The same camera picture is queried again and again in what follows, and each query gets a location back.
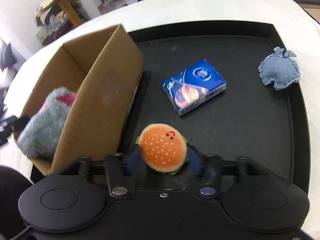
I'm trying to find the plush hamburger toy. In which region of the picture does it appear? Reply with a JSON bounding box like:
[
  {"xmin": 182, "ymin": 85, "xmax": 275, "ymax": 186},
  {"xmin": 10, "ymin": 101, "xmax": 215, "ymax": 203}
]
[{"xmin": 136, "ymin": 123, "xmax": 188, "ymax": 175}]

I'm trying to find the blue tissue pack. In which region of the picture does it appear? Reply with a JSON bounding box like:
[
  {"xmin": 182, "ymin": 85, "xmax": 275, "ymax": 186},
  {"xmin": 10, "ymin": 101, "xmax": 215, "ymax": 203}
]
[{"xmin": 162, "ymin": 59, "xmax": 227, "ymax": 116}]

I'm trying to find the black plastic tray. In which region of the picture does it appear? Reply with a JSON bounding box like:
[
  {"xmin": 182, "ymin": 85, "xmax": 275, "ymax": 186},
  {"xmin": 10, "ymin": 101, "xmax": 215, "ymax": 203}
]
[{"xmin": 116, "ymin": 21, "xmax": 310, "ymax": 191}]

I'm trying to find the brown cardboard box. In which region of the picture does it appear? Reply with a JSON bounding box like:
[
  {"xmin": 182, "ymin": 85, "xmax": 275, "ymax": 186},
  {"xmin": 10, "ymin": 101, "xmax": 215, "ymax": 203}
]
[{"xmin": 22, "ymin": 25, "xmax": 144, "ymax": 176}]

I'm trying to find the grey pink plush slipper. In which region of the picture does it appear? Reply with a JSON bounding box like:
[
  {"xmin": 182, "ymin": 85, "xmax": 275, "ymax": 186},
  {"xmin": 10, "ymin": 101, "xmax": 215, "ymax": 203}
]
[{"xmin": 17, "ymin": 87, "xmax": 76, "ymax": 160}]

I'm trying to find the clutter pile under table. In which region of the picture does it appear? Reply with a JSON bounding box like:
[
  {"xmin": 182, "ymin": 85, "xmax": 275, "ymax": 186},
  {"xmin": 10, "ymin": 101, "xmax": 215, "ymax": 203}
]
[{"xmin": 36, "ymin": 10, "xmax": 74, "ymax": 46}]

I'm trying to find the white bed cover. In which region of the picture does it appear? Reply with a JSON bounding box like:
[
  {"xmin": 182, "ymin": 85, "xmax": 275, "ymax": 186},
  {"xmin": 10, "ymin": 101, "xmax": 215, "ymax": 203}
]
[{"xmin": 0, "ymin": 0, "xmax": 320, "ymax": 240}]

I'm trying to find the yellow round table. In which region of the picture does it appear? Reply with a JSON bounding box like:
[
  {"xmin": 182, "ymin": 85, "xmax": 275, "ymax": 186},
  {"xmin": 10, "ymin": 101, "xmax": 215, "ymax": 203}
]
[{"xmin": 35, "ymin": 0, "xmax": 81, "ymax": 27}]

